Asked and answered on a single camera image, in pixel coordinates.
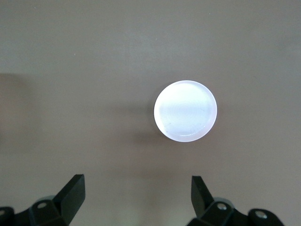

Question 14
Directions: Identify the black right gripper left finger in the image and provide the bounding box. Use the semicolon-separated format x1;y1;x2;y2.
0;174;86;226

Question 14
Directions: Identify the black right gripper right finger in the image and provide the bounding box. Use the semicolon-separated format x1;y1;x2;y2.
188;176;284;226

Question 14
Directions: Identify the pale pink round plate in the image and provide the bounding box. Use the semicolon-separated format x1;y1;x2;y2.
153;80;218;143

